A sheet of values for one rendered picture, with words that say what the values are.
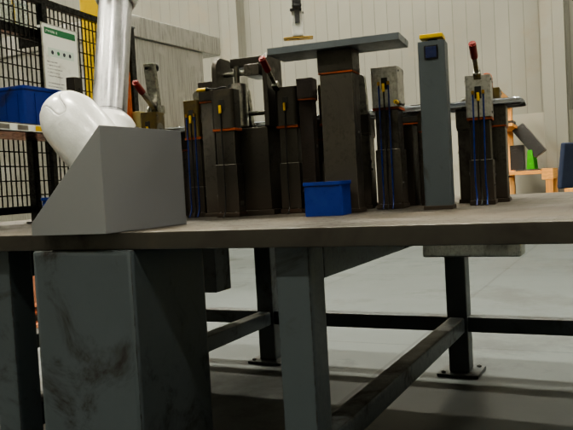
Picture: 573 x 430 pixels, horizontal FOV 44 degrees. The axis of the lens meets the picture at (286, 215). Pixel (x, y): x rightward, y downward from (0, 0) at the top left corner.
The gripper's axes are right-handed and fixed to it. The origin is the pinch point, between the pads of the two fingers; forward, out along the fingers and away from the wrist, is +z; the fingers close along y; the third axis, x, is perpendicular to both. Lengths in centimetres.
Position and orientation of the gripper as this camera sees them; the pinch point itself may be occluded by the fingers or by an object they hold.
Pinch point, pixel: (297, 24)
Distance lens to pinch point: 210.8
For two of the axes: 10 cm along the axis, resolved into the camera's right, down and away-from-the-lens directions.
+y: 0.1, -0.5, 10.0
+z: 0.6, 10.0, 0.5
